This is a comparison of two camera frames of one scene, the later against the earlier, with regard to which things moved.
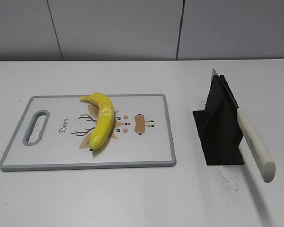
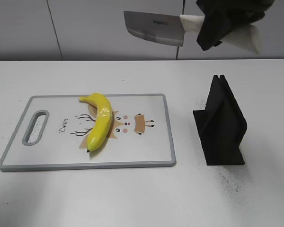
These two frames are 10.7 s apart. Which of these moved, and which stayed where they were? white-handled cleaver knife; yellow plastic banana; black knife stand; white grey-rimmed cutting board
Moved: white-handled cleaver knife
Stayed: black knife stand; white grey-rimmed cutting board; yellow plastic banana
